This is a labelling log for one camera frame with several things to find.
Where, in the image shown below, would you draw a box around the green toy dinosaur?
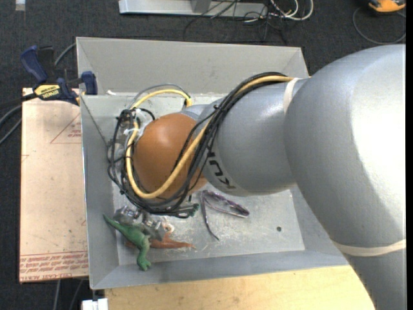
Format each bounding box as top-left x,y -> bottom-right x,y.
102,213 -> 153,272

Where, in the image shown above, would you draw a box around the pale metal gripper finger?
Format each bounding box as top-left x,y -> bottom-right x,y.
141,218 -> 166,242
113,205 -> 138,227

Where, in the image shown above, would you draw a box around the grey metal bin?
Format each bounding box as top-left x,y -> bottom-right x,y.
76,36 -> 350,291

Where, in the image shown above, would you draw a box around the purple sunglasses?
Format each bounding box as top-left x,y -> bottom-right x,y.
199,189 -> 251,242

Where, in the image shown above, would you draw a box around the orange toy carrot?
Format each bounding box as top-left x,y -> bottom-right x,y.
125,227 -> 197,251

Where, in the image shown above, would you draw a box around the brown cardboard board red print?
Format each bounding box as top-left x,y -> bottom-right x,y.
19,87 -> 90,284

